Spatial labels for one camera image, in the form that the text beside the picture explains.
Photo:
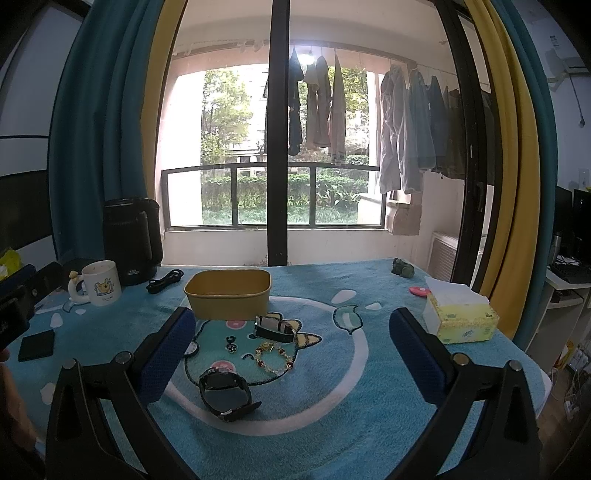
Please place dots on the cardboard box on ledge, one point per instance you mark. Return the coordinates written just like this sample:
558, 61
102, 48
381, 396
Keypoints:
403, 219

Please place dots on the small dark earrings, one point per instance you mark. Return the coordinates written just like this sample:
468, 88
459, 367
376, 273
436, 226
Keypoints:
231, 346

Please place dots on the white air conditioner unit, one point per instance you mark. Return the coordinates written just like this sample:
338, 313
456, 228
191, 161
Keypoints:
442, 256

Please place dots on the white cartoon mug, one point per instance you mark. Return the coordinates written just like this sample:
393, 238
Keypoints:
97, 283

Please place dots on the teal yellow curtain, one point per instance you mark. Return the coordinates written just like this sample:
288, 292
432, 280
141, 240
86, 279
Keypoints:
103, 133
514, 277

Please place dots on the green stone figurine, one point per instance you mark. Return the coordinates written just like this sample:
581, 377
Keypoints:
402, 268

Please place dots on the yellow tissue box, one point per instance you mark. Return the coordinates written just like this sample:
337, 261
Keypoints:
455, 314

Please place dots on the light grey hanging shirt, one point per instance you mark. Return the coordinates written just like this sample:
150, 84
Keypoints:
399, 170

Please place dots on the black door frame post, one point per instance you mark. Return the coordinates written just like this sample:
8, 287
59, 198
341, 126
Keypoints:
276, 147

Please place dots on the teal yellow left curtain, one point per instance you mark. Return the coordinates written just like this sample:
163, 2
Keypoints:
103, 133

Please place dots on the black square coaster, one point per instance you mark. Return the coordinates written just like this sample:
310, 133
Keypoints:
37, 346

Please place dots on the black round wristwatch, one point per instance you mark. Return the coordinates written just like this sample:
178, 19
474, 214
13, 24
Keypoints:
226, 394

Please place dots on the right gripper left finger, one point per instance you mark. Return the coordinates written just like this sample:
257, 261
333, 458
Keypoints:
99, 424

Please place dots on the teal yellow right curtain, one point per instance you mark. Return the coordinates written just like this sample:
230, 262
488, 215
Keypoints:
514, 277

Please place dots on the black electric kettle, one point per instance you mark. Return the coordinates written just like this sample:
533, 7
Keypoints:
131, 236

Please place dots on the black balcony railing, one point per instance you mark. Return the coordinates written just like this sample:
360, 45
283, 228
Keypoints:
254, 195

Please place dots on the person's left hand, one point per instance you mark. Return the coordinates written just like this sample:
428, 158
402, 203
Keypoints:
16, 427

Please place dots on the pink round object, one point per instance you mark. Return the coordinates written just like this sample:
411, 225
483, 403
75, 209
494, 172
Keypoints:
419, 291

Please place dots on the silver pocket watch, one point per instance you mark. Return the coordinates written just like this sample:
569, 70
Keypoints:
191, 350

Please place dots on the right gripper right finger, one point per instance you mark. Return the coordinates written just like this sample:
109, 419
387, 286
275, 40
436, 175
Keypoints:
484, 426

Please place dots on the yellow jewelry tray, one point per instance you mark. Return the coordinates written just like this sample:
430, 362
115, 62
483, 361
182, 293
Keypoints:
229, 294

